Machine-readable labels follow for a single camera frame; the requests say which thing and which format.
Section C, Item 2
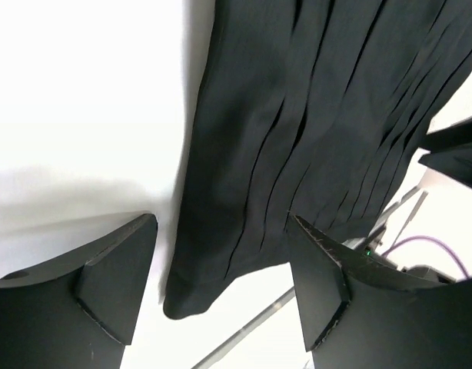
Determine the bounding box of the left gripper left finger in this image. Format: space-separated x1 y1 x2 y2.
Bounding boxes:
0 214 158 369

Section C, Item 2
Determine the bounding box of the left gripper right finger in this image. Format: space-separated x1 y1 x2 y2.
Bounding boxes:
286 216 472 368

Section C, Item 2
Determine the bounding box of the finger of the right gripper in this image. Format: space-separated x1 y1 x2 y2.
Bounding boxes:
420 116 472 151
419 151 472 189

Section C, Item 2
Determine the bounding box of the black pleated skirt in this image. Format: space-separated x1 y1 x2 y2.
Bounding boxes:
163 1 472 320

